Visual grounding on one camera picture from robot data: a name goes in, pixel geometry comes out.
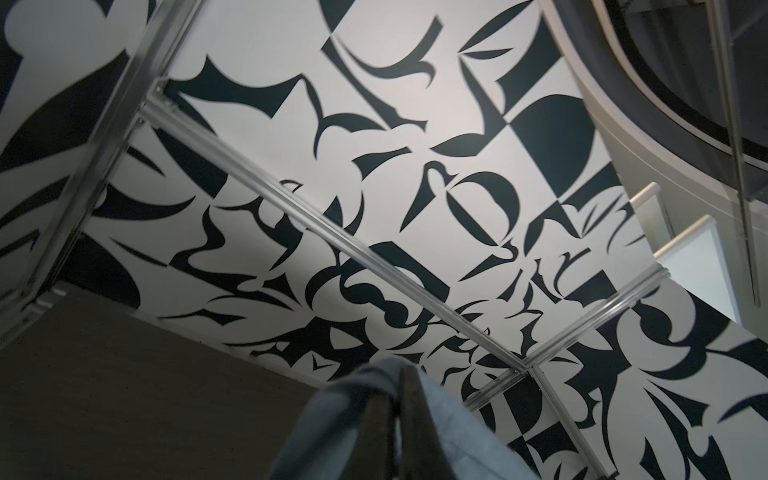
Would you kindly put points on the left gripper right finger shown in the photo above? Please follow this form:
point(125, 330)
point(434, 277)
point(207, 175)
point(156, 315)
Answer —
point(422, 456)

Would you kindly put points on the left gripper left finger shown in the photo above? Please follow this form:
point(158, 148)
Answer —
point(373, 453)

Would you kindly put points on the grey blue t shirt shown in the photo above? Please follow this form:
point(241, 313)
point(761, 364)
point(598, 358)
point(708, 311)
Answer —
point(322, 440)

